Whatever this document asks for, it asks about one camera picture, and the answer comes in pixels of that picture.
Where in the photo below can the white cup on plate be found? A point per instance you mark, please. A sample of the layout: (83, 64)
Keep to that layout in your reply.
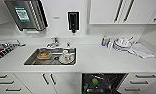
(66, 57)

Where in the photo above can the white base cabinet row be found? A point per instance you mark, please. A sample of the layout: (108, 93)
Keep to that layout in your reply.
(27, 83)

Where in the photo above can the black soap dispenser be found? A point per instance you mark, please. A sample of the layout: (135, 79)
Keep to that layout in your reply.
(73, 21)

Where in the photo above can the brown bowl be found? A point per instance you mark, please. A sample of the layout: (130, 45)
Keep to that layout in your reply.
(43, 54)

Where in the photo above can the lime green bowl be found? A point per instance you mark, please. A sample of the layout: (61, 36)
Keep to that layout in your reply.
(94, 81)

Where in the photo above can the steel paper towel dispenser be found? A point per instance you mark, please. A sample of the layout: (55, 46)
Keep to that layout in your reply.
(25, 15)

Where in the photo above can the white wall outlet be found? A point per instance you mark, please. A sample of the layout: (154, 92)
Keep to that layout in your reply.
(87, 31)

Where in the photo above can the steel kitchen sink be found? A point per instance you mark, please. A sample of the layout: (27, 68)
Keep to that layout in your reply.
(30, 61)

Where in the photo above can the small white bottle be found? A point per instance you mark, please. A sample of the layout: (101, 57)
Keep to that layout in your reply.
(109, 43)

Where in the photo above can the green plastic cup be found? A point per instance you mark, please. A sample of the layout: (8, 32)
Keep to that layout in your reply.
(85, 87)

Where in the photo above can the white wall cabinet three doors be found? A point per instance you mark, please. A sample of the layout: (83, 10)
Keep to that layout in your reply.
(127, 11)

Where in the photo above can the stainless steel dishwasher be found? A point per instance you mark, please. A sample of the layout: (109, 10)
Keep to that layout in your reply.
(105, 83)

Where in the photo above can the chrome sink faucet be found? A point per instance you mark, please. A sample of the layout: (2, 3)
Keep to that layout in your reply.
(54, 42)

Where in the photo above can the stack of white plates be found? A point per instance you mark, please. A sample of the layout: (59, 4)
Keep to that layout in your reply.
(122, 44)

